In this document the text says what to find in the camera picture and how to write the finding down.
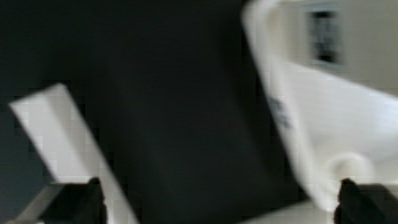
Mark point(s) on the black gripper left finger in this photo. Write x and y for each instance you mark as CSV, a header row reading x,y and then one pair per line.
x,y
68,204

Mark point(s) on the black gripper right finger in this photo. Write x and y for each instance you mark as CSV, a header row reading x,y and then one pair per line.
x,y
367,204

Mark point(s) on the white desk top tray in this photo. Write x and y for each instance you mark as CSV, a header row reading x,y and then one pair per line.
x,y
337,116

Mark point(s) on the white desk leg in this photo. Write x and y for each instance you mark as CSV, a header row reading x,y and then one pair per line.
x,y
344,39
58,131

